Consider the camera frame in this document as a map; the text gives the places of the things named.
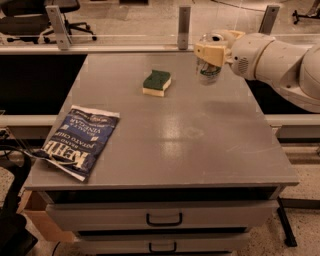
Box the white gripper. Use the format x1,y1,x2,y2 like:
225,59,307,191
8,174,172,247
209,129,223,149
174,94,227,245
194,30,275,80

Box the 7up soda can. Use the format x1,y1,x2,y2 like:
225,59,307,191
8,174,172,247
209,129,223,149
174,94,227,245
196,33,221,86

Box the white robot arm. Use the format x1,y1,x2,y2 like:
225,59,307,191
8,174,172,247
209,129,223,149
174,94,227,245
194,30,320,113

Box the blue kettle chip bag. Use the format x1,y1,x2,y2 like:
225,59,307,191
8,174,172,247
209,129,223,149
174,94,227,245
34,105,120,181

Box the green yellow sponge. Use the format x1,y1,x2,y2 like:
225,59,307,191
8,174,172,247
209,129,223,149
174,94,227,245
142,70,171,97

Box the chair base top right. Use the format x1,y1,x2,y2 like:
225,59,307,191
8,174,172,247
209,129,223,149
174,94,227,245
292,0,320,25

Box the upper grey drawer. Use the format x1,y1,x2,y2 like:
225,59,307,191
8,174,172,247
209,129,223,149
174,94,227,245
46,200,277,232

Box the grey drawer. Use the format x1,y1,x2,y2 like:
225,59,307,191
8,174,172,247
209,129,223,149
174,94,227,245
76,233,250,255
46,200,277,232

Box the black office chair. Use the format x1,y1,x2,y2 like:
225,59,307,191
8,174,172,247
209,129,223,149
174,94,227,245
0,0,97,44

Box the lower grey drawer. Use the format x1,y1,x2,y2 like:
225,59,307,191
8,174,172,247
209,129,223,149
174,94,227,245
76,233,250,255

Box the black table leg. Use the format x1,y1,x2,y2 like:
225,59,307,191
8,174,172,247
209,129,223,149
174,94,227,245
277,197,297,247

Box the cardboard box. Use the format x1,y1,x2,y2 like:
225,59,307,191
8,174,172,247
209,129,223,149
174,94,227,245
18,190,74,243

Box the black chair at left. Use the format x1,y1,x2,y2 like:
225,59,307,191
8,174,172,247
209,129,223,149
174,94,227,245
0,145,38,256

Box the middle metal bracket post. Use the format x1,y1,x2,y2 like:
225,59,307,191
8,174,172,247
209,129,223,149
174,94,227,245
177,6,191,50

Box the metal bracket post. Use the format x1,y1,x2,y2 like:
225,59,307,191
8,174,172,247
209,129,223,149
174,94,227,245
177,6,191,50
259,5,280,35
46,5,71,50

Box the right metal bracket post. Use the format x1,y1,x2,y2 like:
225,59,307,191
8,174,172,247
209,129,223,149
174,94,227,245
259,5,280,35

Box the left metal bracket post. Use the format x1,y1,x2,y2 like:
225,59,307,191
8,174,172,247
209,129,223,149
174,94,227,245
46,5,71,50

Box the black upper drawer handle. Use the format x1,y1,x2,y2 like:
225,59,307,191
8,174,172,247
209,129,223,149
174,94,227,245
145,213,183,227

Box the black drawer handle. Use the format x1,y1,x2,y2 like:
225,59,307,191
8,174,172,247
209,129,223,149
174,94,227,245
145,213,183,227
148,242,177,254

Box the black lower drawer handle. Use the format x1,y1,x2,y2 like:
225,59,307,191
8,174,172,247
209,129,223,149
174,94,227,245
148,242,177,254

